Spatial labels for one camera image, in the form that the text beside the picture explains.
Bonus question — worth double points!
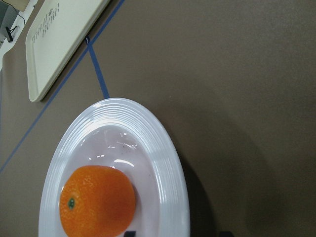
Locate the right gripper black left finger tip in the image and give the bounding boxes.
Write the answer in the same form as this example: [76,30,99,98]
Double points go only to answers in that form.
[124,231,136,237]

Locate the right gripper black right finger tip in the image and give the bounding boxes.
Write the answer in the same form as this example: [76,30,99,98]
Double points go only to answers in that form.
[219,231,233,237]

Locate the orange fruit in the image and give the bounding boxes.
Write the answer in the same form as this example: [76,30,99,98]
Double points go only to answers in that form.
[59,165,136,237]

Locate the white ridged plate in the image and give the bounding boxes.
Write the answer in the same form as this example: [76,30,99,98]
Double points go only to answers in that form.
[39,98,190,237]

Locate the cream bear serving tray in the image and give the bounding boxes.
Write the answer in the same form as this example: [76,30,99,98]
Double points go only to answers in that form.
[25,0,109,102]

